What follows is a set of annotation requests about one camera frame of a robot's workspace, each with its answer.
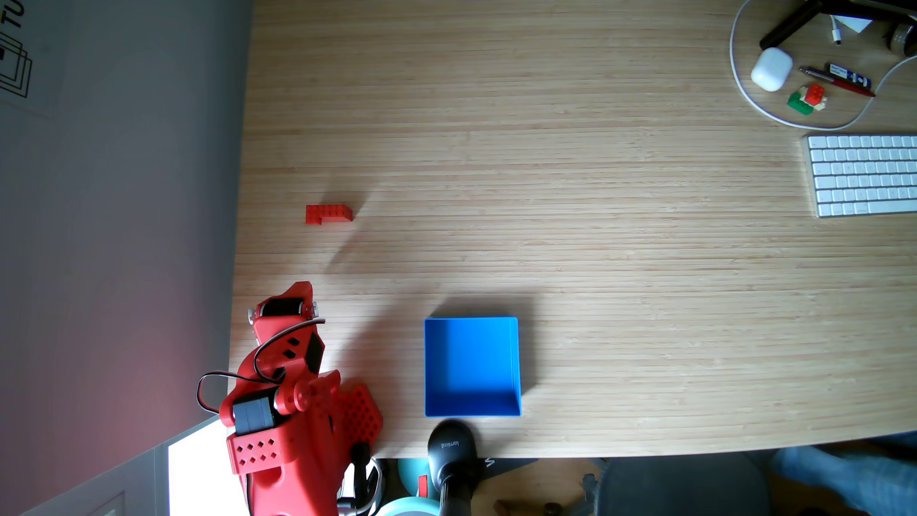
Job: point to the red lego brick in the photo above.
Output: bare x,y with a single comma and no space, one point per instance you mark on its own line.
328,213

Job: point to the blue square bin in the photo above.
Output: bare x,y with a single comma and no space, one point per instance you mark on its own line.
471,365

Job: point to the green red white lego pile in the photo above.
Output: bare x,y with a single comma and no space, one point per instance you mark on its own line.
808,99

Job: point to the black table clamp knob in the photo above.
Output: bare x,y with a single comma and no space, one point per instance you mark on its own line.
359,455

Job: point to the teal round object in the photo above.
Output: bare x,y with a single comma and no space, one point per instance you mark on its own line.
408,480

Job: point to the white cabinet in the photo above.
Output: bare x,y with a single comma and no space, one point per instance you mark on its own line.
107,487

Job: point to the printed cardboard box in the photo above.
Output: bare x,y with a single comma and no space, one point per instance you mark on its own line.
14,57

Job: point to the grey chair seat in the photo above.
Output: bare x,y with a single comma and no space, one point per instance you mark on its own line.
680,487

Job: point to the white earbuds case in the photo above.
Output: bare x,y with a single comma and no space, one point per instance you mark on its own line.
771,69

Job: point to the white keyboard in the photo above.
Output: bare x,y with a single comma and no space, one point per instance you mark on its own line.
863,174

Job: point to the red pen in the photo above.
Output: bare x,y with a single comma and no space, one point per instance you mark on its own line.
838,82

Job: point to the person's leg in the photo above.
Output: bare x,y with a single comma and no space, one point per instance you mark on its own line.
852,476

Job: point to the small blue white stick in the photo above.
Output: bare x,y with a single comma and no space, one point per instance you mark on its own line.
849,75

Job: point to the white paper piece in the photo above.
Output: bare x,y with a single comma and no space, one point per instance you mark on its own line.
854,23

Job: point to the grey tape roll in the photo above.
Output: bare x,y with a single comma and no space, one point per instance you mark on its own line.
904,39

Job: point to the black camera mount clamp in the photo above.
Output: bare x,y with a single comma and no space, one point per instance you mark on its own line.
453,459

